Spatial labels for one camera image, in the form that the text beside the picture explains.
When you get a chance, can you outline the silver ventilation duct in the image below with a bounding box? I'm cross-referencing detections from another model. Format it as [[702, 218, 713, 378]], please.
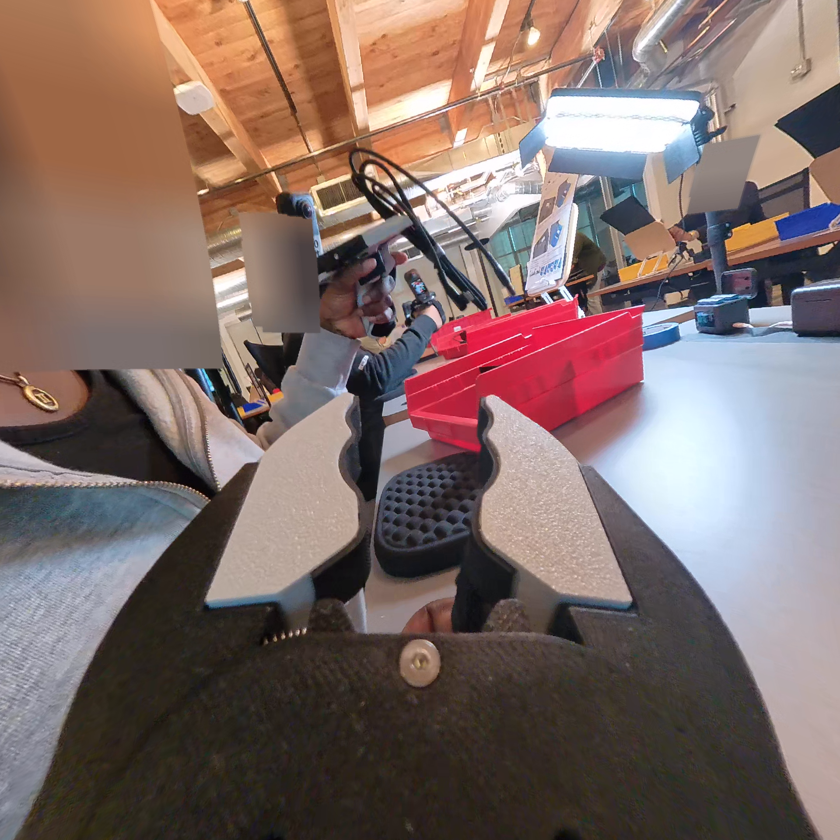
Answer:
[[633, 0, 716, 63]]

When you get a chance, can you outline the black braided usb-c cable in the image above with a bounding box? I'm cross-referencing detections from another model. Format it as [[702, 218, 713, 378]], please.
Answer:
[[348, 147, 516, 312]]

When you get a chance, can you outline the black light stand pole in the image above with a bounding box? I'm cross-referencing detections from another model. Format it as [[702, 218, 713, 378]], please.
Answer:
[[704, 210, 735, 309]]

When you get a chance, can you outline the white air vent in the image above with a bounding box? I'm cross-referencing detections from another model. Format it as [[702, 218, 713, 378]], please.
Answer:
[[310, 176, 367, 214]]

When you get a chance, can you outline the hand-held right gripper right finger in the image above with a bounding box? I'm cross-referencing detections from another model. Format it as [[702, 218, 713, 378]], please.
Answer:
[[451, 395, 635, 634]]

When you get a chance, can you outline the yellow plastic bin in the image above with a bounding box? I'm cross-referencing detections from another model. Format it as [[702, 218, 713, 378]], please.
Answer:
[[725, 213, 788, 253], [617, 255, 670, 283]]

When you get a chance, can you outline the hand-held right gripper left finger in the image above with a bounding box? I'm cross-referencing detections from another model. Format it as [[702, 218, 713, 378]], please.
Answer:
[[205, 394, 371, 630]]

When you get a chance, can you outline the led light panel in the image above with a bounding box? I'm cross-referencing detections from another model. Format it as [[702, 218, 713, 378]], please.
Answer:
[[518, 88, 728, 185]]

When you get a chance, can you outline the instruction board with white stand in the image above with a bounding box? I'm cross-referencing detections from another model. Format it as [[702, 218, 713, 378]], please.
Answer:
[[525, 172, 581, 306]]

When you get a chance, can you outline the grey hard case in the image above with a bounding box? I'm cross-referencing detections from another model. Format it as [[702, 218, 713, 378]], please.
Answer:
[[791, 279, 840, 337]]

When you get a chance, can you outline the long wooden desk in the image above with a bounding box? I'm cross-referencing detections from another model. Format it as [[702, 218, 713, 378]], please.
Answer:
[[591, 226, 840, 309]]

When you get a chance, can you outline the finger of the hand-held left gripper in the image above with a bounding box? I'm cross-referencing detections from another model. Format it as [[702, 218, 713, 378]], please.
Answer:
[[357, 215, 426, 249]]

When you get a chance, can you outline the white ceiling access point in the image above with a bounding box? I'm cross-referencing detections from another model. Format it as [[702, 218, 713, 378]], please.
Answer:
[[174, 80, 215, 116]]

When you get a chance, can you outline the black tan light flag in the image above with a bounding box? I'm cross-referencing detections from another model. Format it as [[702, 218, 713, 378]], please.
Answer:
[[774, 85, 840, 204], [600, 196, 677, 260]]

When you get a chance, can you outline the person's left forearm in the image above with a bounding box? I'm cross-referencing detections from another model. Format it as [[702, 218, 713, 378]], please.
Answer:
[[257, 328, 363, 454]]

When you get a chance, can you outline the dark battery charger case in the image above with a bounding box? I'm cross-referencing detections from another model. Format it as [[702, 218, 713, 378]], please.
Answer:
[[694, 295, 750, 336]]

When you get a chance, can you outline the red plastic bin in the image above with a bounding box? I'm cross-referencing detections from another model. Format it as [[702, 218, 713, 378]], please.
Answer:
[[403, 307, 645, 454], [430, 295, 581, 361]]

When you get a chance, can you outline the person's black shirt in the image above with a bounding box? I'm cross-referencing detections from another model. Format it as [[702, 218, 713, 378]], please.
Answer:
[[0, 371, 221, 496]]

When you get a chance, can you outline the gold pendant necklace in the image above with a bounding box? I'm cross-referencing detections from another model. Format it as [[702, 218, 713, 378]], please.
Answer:
[[0, 373, 61, 416]]

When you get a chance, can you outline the blue plastic bin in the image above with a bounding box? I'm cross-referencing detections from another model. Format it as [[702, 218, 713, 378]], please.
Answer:
[[774, 202, 840, 240]]

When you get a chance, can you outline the black foam pad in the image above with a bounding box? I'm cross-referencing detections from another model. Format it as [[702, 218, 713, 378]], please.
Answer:
[[374, 453, 483, 578]]

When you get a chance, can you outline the person's grey zip hoodie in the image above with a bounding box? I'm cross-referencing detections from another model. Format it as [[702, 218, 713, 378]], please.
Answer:
[[0, 367, 277, 815]]

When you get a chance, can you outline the person's left hand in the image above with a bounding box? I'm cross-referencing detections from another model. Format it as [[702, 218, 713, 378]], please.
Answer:
[[320, 259, 396, 340]]

